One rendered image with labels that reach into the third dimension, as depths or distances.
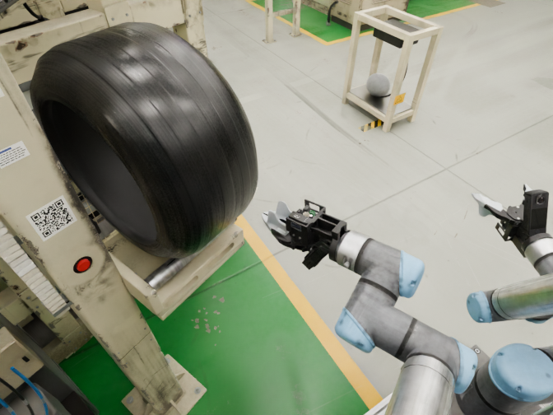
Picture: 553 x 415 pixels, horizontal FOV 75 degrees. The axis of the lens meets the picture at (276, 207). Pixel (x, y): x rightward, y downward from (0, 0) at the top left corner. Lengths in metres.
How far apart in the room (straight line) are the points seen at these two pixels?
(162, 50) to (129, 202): 0.56
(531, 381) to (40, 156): 1.08
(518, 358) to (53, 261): 1.04
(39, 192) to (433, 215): 2.29
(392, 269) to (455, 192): 2.22
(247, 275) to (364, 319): 1.51
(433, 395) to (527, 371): 0.46
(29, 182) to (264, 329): 1.42
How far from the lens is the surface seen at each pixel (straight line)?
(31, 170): 0.79
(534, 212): 1.09
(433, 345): 0.66
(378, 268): 0.68
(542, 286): 0.88
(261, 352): 1.90
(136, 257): 1.27
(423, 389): 0.59
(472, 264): 2.45
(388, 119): 3.24
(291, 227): 0.74
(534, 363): 1.03
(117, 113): 0.75
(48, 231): 0.87
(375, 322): 0.66
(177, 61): 0.83
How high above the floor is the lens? 1.75
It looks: 45 degrees down
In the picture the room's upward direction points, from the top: straight up
